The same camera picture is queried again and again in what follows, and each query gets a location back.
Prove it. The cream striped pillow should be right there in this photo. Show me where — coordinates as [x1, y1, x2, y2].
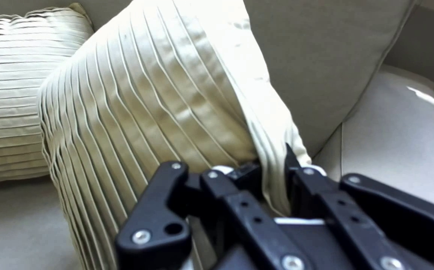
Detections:
[38, 0, 312, 270]
[0, 3, 95, 188]

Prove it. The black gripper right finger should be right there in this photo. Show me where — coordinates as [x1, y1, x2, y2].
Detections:
[284, 144, 434, 270]

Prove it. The grey fabric sofa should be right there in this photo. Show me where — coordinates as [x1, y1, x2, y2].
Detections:
[0, 0, 434, 270]

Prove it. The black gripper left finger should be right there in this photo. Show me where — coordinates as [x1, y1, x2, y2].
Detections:
[116, 161, 338, 270]

